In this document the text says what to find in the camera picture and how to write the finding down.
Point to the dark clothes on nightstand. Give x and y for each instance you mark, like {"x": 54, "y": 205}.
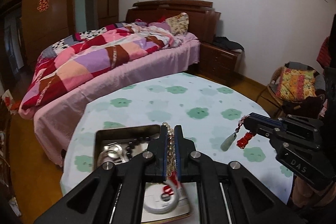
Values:
{"x": 225, "y": 44}

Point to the pink metal tin box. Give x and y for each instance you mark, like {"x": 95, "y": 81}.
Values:
{"x": 123, "y": 142}

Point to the silver wristwatch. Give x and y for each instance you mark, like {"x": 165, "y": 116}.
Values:
{"x": 113, "y": 153}

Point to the black blue fingers of the right gripper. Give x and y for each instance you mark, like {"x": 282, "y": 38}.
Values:
{"x": 265, "y": 125}

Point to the patchwork quilt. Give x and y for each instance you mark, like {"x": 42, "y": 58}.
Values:
{"x": 61, "y": 70}

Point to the colourful floral cushion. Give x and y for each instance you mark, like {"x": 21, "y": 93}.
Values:
{"x": 296, "y": 85}

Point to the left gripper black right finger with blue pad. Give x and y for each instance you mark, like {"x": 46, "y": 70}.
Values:
{"x": 227, "y": 193}

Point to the pink bed sheet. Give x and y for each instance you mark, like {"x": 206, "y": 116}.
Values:
{"x": 54, "y": 124}

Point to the floral pillow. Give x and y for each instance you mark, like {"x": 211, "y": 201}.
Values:
{"x": 178, "y": 24}

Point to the white paper leaflet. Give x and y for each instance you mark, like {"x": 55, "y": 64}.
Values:
{"x": 150, "y": 218}

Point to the red knot cord pendant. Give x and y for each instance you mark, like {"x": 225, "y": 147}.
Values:
{"x": 242, "y": 142}

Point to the wooden nightstand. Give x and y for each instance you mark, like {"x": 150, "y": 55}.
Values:
{"x": 216, "y": 63}

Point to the wooden wardrobe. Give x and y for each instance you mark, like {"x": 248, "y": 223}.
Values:
{"x": 25, "y": 31}

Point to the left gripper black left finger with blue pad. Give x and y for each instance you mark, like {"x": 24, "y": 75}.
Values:
{"x": 113, "y": 193}

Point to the green jade bangle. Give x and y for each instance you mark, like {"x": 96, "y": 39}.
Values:
{"x": 165, "y": 199}

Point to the person's right hand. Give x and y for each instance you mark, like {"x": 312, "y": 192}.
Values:
{"x": 304, "y": 195}

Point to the red double happiness decal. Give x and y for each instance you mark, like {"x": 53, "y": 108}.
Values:
{"x": 43, "y": 5}

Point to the wicker chair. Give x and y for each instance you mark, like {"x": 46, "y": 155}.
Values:
{"x": 310, "y": 107}

